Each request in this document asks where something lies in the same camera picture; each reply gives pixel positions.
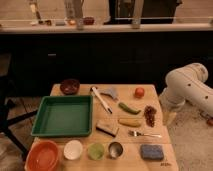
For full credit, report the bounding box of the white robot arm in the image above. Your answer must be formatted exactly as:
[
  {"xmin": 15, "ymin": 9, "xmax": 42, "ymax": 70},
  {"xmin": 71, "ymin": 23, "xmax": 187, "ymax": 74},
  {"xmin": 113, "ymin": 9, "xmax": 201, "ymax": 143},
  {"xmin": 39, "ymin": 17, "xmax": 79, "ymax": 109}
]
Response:
[{"xmin": 159, "ymin": 63, "xmax": 213, "ymax": 126}]

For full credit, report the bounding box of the white small bowl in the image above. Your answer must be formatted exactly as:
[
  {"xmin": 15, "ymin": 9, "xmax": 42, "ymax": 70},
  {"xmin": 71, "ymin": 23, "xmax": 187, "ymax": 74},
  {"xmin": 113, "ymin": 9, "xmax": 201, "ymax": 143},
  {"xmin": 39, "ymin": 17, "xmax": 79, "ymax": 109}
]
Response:
[{"xmin": 64, "ymin": 140, "xmax": 83, "ymax": 160}]

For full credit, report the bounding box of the dark brown bowl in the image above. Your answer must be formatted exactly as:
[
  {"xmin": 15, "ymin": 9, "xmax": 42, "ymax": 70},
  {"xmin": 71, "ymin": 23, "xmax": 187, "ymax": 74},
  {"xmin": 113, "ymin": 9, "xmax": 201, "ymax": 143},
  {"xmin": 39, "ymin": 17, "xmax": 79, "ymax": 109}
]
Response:
[{"xmin": 60, "ymin": 79, "xmax": 80, "ymax": 95}]

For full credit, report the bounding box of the small red background bowl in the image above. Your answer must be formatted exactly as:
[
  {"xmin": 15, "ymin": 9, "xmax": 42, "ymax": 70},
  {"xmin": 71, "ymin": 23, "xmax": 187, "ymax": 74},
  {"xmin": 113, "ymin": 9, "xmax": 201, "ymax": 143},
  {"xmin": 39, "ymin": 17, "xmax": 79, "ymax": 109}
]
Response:
[{"xmin": 83, "ymin": 17, "xmax": 95, "ymax": 25}]

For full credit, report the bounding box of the orange-red bowl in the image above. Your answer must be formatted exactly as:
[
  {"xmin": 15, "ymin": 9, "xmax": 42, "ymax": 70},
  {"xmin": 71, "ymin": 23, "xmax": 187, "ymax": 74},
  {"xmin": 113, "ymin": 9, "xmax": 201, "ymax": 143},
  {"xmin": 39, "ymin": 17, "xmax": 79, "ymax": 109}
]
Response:
[{"xmin": 25, "ymin": 140, "xmax": 59, "ymax": 171}]

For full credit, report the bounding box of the purple grape bunch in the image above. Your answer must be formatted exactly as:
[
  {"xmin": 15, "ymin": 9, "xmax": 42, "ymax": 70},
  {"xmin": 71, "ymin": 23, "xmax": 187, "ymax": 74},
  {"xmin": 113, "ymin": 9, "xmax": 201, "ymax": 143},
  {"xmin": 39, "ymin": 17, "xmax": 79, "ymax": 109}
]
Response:
[{"xmin": 144, "ymin": 106, "xmax": 157, "ymax": 127}]

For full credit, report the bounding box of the silver fork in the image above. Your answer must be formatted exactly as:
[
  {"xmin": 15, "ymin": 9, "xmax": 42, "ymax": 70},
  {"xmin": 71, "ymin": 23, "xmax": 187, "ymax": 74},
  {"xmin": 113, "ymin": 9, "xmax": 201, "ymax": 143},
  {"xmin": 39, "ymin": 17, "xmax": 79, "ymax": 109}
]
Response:
[{"xmin": 128, "ymin": 130, "xmax": 162, "ymax": 138}]

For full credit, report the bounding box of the red tomato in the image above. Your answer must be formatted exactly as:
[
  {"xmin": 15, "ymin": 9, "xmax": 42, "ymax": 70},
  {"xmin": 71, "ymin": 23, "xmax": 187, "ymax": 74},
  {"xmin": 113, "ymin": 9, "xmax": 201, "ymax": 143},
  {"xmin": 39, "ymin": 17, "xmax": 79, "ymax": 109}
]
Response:
[{"xmin": 134, "ymin": 87, "xmax": 145, "ymax": 98}]

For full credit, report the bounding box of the blue sponge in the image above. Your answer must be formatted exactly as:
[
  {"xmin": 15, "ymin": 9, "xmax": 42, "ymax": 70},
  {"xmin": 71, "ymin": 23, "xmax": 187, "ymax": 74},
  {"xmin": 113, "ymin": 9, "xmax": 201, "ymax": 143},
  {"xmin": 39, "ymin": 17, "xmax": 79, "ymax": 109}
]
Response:
[{"xmin": 140, "ymin": 144, "xmax": 164, "ymax": 160}]

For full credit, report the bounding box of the wooden block brush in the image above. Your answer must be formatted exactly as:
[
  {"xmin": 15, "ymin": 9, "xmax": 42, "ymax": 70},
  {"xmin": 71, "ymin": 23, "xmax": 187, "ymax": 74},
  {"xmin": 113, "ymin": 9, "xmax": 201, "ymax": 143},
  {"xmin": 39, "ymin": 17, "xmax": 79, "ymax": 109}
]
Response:
[{"xmin": 96, "ymin": 120, "xmax": 119, "ymax": 137}]

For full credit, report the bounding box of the metal cup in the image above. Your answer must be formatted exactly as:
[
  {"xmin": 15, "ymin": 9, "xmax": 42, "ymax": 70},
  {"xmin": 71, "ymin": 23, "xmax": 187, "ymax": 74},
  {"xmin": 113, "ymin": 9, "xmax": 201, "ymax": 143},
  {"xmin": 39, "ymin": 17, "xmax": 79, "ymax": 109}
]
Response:
[{"xmin": 108, "ymin": 142, "xmax": 123, "ymax": 159}]

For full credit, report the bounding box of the light green cup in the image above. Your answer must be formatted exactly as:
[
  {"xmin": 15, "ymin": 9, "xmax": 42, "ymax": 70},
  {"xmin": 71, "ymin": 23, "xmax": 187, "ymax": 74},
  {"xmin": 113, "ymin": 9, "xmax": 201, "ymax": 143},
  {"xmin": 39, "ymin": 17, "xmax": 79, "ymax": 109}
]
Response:
[{"xmin": 87, "ymin": 143, "xmax": 105, "ymax": 160}]

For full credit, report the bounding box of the green plastic tray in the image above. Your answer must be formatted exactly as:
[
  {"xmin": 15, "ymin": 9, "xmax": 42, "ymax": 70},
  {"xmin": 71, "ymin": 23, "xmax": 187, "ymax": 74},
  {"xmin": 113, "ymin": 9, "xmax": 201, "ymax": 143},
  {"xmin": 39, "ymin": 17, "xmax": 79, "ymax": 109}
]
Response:
[{"xmin": 31, "ymin": 95, "xmax": 93, "ymax": 137}]

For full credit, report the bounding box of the black office chair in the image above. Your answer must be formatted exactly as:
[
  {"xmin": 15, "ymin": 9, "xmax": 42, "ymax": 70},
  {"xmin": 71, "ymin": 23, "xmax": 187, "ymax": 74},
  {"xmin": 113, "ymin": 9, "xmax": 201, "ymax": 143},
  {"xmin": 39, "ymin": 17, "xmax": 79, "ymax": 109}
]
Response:
[{"xmin": 0, "ymin": 54, "xmax": 37, "ymax": 160}]

